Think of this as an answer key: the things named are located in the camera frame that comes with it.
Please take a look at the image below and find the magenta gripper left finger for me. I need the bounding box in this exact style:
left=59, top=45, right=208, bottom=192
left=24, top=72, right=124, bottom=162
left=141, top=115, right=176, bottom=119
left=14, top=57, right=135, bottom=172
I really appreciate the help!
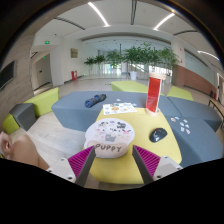
left=47, top=146, right=96, bottom=187

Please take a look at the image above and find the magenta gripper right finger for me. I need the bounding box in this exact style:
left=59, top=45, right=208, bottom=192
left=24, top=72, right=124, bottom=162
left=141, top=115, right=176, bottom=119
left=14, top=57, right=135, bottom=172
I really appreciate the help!
left=132, top=145, right=182, bottom=185

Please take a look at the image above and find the black computer mouse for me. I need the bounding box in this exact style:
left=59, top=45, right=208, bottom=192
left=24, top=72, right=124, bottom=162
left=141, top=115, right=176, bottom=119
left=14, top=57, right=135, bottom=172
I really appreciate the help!
left=149, top=128, right=167, bottom=143

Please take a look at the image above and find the round puppy mouse pad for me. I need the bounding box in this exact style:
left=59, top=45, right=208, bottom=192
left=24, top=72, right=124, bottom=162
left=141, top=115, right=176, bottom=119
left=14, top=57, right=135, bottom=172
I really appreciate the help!
left=84, top=118, right=135, bottom=159

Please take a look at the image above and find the person's hand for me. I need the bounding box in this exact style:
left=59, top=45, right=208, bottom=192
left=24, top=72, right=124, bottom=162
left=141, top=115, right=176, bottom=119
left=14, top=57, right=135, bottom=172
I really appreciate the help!
left=0, top=132, right=13, bottom=159

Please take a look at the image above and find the yellow round table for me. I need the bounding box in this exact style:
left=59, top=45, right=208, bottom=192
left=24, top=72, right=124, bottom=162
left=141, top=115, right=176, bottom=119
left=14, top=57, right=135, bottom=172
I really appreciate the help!
left=87, top=107, right=183, bottom=185

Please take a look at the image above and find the sticker sheet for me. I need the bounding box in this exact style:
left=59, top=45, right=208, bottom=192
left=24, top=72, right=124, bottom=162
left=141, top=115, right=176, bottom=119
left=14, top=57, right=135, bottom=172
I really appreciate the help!
left=103, top=103, right=136, bottom=115

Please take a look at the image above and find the green sofa bench left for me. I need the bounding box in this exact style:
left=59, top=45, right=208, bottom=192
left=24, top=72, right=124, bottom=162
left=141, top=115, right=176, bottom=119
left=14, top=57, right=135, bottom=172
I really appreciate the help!
left=2, top=88, right=59, bottom=134

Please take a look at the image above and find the dark grey ottoman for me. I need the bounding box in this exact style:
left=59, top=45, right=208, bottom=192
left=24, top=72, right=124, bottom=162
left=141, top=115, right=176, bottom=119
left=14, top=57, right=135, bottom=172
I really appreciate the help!
left=10, top=103, right=36, bottom=131

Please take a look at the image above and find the green bench far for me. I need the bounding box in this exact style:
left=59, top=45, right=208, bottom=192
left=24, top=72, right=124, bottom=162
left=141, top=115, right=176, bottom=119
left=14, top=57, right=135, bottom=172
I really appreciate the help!
left=111, top=81, right=148, bottom=93

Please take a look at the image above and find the red fire extinguisher box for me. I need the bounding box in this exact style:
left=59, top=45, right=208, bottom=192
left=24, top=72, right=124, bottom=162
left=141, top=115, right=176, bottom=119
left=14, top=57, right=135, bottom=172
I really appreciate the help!
left=71, top=70, right=78, bottom=81

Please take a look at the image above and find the potted plant white pot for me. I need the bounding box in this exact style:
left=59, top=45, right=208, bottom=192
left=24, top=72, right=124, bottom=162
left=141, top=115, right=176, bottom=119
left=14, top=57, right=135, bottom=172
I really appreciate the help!
left=123, top=46, right=144, bottom=81

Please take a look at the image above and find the wall television screen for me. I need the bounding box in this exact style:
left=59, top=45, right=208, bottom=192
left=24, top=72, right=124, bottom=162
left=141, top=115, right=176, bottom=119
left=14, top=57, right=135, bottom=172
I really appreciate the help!
left=0, top=61, right=16, bottom=91

